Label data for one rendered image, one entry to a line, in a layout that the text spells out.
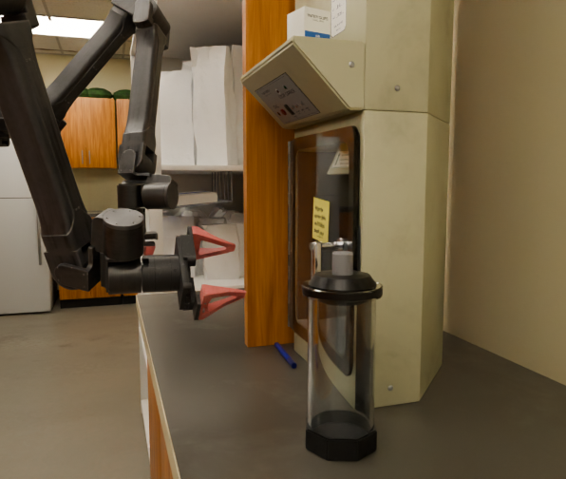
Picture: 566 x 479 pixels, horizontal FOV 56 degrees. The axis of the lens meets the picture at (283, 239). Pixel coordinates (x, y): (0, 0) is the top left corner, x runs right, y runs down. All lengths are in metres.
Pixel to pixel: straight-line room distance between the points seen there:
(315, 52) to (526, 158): 0.55
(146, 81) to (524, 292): 0.93
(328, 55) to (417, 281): 0.38
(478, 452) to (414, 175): 0.41
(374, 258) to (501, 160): 0.49
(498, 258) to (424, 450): 0.57
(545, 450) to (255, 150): 0.75
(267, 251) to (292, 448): 0.51
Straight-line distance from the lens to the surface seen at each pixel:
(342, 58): 0.83
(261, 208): 1.15
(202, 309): 0.81
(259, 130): 1.15
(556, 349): 1.16
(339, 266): 0.71
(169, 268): 0.82
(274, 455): 0.77
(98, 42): 1.42
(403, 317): 0.89
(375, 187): 0.83
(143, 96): 1.27
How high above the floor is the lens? 1.30
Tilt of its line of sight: 6 degrees down
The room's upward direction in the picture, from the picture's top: straight up
